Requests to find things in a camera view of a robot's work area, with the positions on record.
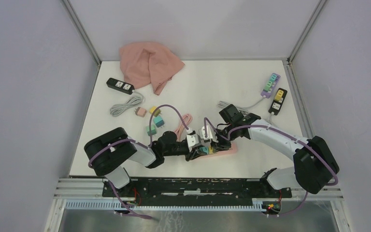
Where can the purple power strip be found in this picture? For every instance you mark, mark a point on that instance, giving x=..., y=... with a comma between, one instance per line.
x=270, y=85

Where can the pink plug adapter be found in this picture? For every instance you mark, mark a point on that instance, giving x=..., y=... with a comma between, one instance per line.
x=141, y=112

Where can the yellow adapter on black strip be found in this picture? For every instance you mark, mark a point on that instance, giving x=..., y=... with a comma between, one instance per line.
x=279, y=95

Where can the pink cloth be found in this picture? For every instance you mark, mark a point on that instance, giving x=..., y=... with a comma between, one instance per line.
x=148, y=63

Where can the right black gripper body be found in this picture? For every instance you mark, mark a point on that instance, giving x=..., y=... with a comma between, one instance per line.
x=223, y=141

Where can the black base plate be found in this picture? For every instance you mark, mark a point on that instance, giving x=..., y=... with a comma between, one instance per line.
x=150, y=191

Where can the pink power strip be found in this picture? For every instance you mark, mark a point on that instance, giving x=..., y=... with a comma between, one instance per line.
x=233, y=150

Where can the green plug adapter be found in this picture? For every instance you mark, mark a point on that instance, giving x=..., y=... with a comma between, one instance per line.
x=151, y=130

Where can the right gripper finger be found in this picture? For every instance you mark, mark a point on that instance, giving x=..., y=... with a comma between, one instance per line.
x=217, y=147
x=213, y=138

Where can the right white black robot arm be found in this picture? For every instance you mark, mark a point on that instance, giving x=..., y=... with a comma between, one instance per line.
x=314, y=165

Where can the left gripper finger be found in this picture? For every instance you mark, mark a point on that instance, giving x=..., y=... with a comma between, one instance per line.
x=198, y=148
x=194, y=155

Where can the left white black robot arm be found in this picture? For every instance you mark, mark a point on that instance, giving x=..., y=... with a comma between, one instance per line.
x=109, y=151

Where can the white cable duct rail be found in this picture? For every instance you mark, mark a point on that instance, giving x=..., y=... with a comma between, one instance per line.
x=116, y=205

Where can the black power strip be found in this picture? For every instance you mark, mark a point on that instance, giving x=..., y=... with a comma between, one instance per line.
x=276, y=106
x=120, y=86

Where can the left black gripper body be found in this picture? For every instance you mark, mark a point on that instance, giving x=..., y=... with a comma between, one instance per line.
x=180, y=150

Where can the teal plug adapter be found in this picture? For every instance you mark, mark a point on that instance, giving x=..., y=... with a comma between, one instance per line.
x=158, y=121

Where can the yellow plug adapter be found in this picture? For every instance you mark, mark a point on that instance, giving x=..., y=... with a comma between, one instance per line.
x=154, y=111

